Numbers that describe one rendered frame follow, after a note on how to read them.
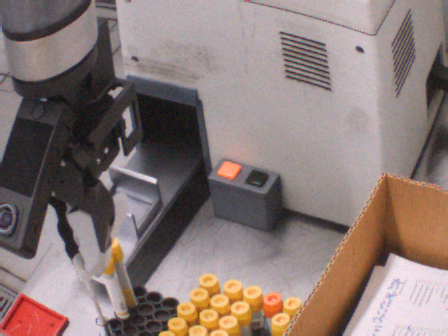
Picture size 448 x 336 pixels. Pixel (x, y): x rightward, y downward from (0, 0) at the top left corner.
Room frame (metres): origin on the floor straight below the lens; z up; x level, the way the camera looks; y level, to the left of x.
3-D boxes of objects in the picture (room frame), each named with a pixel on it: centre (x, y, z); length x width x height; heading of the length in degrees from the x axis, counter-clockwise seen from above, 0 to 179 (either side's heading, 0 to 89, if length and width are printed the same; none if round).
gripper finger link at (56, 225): (0.61, 0.12, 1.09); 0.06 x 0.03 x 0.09; 147
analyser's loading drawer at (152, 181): (0.79, 0.08, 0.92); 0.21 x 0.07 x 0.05; 146
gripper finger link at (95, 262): (0.59, 0.09, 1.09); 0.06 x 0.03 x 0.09; 147
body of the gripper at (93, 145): (0.60, 0.10, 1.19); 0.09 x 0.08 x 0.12; 147
